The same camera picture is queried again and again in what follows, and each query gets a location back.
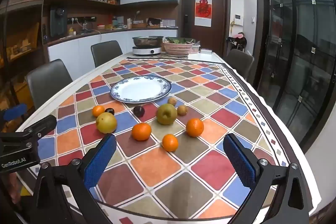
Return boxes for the yellow pear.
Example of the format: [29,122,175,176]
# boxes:
[96,112,118,134]

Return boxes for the pile of pink black clothes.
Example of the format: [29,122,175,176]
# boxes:
[227,32,247,51]

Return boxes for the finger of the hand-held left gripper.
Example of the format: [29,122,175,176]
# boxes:
[0,103,28,122]
[0,114,57,147]

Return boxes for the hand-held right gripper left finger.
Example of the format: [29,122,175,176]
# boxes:
[31,133,117,224]

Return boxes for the grey chair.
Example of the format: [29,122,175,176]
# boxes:
[91,40,123,68]
[25,59,73,110]
[226,49,255,85]

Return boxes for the red wall calendar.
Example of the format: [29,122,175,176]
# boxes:
[195,0,213,28]

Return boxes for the green apple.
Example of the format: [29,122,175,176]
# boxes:
[156,103,178,125]

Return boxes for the glass sliding door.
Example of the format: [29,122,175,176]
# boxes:
[256,0,336,153]

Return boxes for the blue rimmed white plate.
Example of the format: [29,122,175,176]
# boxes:
[110,75,172,104]

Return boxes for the black water dispenser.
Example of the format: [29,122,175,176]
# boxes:
[49,6,68,38]

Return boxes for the pink woven basket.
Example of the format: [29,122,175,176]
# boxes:
[161,41,195,56]

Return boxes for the green leafy vegetables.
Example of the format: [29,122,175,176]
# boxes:
[165,36,196,45]

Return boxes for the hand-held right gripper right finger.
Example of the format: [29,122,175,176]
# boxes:
[223,133,317,224]

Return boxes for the orange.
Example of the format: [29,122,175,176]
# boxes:
[131,122,152,141]
[92,105,106,118]
[186,118,205,138]
[162,134,179,152]

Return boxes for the steel pot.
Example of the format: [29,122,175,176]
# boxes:
[132,35,164,47]

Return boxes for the white base cabinets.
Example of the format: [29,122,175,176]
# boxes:
[47,28,179,75]

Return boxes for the dark wooden door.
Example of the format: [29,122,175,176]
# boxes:
[180,0,231,58]

